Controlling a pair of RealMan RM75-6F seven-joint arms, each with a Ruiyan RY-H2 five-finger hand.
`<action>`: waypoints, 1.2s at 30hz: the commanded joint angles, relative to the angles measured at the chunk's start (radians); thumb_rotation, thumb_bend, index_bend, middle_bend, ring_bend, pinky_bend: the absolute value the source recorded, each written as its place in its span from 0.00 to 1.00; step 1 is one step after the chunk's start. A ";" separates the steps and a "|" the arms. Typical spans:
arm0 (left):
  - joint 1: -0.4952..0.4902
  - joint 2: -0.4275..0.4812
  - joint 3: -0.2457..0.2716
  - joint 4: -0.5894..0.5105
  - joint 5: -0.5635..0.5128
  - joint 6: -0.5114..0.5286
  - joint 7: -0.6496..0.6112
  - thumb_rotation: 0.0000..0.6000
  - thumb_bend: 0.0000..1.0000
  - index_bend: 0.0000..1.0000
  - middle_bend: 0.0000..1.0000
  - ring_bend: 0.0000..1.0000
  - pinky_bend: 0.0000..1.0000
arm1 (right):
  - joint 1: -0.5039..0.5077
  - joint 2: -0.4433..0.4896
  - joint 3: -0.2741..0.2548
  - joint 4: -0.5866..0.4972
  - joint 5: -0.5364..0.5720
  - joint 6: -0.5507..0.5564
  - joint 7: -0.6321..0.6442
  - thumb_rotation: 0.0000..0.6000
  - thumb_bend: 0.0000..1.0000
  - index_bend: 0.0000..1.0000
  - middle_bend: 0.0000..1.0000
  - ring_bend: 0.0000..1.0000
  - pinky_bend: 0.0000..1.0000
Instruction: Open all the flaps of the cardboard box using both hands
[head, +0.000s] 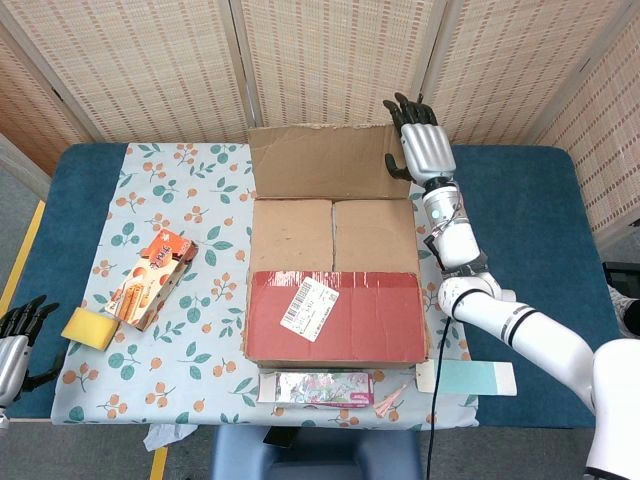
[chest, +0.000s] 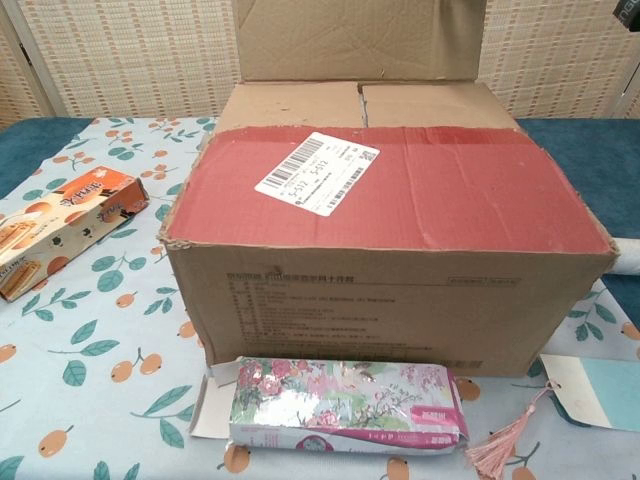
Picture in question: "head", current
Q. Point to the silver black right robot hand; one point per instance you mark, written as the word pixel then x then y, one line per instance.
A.
pixel 427 147

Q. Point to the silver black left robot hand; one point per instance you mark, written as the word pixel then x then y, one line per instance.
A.
pixel 12 355

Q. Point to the red cardboard box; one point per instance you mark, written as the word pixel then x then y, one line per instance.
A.
pixel 350 320

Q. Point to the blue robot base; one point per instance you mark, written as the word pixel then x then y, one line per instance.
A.
pixel 315 457

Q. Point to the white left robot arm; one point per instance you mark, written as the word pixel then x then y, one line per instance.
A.
pixel 3 417

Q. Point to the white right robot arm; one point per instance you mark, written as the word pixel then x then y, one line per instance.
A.
pixel 550 340

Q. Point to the orange biscuit box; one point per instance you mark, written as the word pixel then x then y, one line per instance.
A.
pixel 150 280

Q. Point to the yellow sponge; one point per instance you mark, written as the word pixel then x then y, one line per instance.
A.
pixel 92 329

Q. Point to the woven folding screen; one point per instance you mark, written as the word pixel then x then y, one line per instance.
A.
pixel 325 65

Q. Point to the crumpled white tissue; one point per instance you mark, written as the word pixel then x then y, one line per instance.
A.
pixel 165 435

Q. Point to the black floor object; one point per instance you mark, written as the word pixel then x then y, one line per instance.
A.
pixel 616 275

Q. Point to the floral print tablecloth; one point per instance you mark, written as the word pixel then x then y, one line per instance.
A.
pixel 200 180

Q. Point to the light blue flat carton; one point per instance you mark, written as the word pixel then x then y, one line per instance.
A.
pixel 470 377

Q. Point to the silver pink floral carton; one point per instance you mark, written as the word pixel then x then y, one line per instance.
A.
pixel 320 387

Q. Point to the white shoe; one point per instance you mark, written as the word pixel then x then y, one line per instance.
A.
pixel 631 315

